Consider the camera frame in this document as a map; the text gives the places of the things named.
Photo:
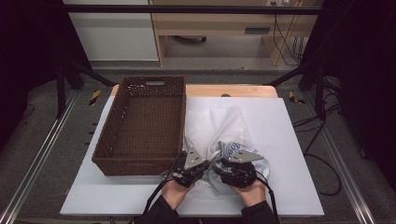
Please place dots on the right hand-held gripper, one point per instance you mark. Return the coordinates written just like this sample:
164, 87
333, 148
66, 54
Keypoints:
239, 174

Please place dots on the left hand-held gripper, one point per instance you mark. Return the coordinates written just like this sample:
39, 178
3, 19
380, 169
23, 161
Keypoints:
191, 168

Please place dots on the light grey floral garment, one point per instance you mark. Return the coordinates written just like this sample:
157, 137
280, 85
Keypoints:
232, 151

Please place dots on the clear plastic bag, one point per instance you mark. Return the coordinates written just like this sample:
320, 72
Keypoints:
214, 124

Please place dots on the brown woven basket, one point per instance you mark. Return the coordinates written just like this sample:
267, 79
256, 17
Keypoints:
146, 130

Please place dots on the person's right hand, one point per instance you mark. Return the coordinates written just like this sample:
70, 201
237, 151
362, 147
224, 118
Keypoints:
253, 194

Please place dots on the person's left hand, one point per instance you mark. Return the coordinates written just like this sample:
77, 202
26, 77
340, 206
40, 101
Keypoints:
174, 194

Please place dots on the white table cover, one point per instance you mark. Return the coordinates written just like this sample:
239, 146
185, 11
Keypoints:
280, 140

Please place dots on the yellow black tape marker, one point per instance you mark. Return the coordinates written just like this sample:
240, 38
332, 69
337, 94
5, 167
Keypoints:
95, 97
294, 98

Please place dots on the black metal stand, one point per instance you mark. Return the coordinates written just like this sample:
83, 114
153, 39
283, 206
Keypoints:
60, 90
319, 90

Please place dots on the wooden desk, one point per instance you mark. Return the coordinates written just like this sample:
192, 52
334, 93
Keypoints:
211, 23

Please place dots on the white cabinet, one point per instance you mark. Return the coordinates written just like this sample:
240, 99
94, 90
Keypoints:
115, 37

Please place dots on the black curtain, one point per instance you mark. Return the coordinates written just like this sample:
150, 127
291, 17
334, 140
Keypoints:
28, 62
358, 62

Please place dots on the aluminium floor rail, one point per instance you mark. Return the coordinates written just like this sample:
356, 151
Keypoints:
339, 161
37, 155

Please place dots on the black horizontal frame bar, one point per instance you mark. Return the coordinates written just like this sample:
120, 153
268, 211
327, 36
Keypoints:
186, 9

